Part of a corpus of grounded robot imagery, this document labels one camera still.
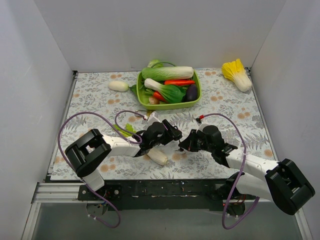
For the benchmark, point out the bok choy toy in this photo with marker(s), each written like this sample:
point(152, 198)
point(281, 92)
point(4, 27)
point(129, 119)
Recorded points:
point(171, 93)

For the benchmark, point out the yellow white cabbage toy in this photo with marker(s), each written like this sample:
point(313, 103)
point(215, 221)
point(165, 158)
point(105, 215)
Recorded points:
point(235, 72)

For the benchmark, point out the purple eggplant toy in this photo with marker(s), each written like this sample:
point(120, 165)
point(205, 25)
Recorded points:
point(191, 93)

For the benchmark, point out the green plastic basket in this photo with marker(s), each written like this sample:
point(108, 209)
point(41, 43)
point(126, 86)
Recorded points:
point(144, 99)

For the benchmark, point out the green napa cabbage toy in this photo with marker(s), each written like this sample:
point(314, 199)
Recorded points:
point(160, 74)

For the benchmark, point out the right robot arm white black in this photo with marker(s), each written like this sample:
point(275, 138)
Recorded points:
point(281, 182)

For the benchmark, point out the beige mushroom toy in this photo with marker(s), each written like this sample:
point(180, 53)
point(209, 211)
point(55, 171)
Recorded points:
point(153, 100)

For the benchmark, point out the celery stalk toy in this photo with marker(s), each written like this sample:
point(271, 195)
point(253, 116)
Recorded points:
point(154, 154)

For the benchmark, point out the white radish toy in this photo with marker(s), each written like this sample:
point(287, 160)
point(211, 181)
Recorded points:
point(121, 86)

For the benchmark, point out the aluminium frame rail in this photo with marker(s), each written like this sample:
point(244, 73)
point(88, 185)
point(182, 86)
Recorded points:
point(50, 193)

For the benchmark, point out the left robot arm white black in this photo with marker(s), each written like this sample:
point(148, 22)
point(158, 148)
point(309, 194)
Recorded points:
point(88, 152)

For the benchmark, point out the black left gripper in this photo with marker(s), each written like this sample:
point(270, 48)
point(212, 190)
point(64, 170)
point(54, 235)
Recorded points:
point(169, 130)

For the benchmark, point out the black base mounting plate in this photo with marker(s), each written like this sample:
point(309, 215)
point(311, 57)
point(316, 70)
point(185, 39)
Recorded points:
point(175, 203)

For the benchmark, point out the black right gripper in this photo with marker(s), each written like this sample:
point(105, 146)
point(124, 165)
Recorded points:
point(192, 141)

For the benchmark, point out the floral patterned table mat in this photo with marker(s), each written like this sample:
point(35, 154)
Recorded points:
point(236, 114)

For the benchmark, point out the light green leaf toy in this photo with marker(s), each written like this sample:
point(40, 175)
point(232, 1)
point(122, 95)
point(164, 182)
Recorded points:
point(155, 63)

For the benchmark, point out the brass silver padlock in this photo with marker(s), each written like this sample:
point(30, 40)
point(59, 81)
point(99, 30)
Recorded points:
point(144, 112)

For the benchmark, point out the small red chili toy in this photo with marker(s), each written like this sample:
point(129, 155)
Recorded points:
point(159, 97)

